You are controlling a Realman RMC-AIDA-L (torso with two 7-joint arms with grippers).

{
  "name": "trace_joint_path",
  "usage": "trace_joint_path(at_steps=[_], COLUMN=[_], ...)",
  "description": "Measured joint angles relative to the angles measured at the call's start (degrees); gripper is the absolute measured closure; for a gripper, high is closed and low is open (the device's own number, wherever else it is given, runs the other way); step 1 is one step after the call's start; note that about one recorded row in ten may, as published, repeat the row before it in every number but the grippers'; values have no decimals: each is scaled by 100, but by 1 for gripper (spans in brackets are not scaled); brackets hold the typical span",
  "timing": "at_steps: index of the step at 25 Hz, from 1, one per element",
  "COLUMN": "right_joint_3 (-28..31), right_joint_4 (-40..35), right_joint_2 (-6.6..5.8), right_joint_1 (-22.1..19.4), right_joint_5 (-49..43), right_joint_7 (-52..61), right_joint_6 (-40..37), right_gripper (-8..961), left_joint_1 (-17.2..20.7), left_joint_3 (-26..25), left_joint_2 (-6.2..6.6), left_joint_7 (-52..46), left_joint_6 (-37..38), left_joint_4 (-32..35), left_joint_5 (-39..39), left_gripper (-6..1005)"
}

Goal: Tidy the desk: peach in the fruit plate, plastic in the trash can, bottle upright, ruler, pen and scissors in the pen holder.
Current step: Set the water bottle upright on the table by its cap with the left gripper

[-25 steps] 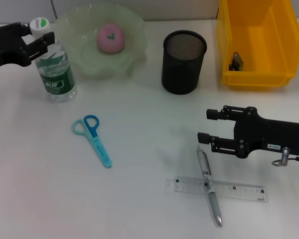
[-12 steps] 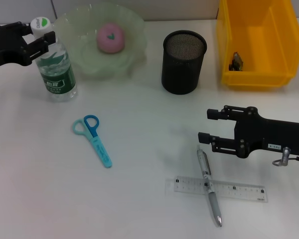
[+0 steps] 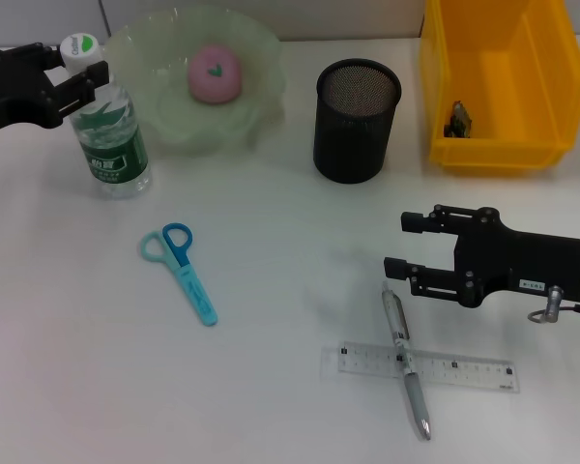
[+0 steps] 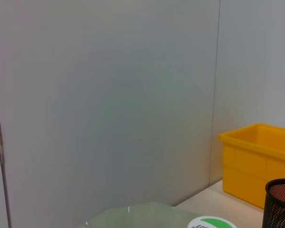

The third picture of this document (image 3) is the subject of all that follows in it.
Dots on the silver grey pen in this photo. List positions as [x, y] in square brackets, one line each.
[413, 391]

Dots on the clear green-label water bottle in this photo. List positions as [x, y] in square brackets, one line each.
[111, 145]

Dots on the green glass fruit plate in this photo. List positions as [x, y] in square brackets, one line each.
[251, 96]

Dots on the clear plastic ruler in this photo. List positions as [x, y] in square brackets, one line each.
[464, 372]

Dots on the pink toy peach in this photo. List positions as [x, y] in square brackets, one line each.
[215, 72]

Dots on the black mesh pen holder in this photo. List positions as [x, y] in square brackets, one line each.
[353, 125]

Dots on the yellow plastic bin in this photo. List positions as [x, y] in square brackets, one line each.
[512, 63]

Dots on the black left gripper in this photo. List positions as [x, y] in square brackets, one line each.
[9, 96]

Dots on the blue teal scissors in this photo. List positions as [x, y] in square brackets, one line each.
[183, 270]

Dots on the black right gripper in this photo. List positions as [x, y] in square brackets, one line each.
[522, 261]

